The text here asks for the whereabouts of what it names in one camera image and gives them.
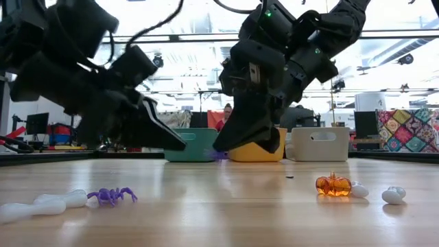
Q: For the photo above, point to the teal plastic bin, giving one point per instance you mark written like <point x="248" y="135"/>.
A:
<point x="195" y="147"/>

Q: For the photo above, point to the red cloth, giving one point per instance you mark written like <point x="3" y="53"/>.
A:
<point x="214" y="118"/>

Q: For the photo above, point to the black spot lamp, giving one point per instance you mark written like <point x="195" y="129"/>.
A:
<point x="157" y="61"/>
<point x="339" y="84"/>
<point x="406" y="59"/>

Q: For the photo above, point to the person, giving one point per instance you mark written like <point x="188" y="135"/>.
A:
<point x="224" y="118"/>

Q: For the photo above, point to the light grey plastic bin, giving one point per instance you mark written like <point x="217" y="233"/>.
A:
<point x="319" y="151"/>

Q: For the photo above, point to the yellow-orange plastic bin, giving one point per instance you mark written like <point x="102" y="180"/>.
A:
<point x="254" y="156"/>

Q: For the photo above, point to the leaf print cloth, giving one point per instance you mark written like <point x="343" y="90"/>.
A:
<point x="175" y="118"/>

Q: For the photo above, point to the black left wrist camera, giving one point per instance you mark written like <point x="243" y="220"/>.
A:
<point x="133" y="65"/>

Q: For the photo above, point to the black aluminium table frame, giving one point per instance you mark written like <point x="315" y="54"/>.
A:
<point x="394" y="157"/>

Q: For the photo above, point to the white plastic bone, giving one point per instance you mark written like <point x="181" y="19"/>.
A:
<point x="393" y="195"/>
<point x="32" y="209"/>
<point x="68" y="198"/>
<point x="358" y="190"/>

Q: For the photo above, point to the orange plastic pumpkin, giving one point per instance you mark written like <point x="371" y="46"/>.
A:
<point x="333" y="185"/>

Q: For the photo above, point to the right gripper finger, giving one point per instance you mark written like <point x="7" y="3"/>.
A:
<point x="273" y="142"/>
<point x="247" y="123"/>

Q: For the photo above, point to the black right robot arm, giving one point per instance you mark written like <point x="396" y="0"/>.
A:
<point x="339" y="24"/>

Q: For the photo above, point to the white cylindrical column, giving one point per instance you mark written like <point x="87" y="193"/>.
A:
<point x="370" y="101"/>

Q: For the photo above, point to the purple plastic spider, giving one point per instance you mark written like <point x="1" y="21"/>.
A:
<point x="111" y="196"/>
<point x="216" y="155"/>

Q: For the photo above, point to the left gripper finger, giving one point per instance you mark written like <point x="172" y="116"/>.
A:
<point x="154" y="133"/>

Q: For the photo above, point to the silver ventilation duct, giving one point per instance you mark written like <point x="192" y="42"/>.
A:
<point x="404" y="48"/>

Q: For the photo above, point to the black monitor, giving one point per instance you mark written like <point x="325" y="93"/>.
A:
<point x="37" y="123"/>
<point x="298" y="120"/>
<point x="199" y="120"/>
<point x="365" y="123"/>

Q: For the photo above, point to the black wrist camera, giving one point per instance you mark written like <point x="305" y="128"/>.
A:
<point x="257" y="58"/>
<point x="133" y="65"/>

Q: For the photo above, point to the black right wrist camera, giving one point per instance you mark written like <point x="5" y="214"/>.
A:
<point x="257" y="58"/>

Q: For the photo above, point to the colourful patchwork quilt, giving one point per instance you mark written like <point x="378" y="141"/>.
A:
<point x="408" y="130"/>

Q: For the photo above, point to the black overhead frame beam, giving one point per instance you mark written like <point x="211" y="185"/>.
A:
<point x="394" y="34"/>

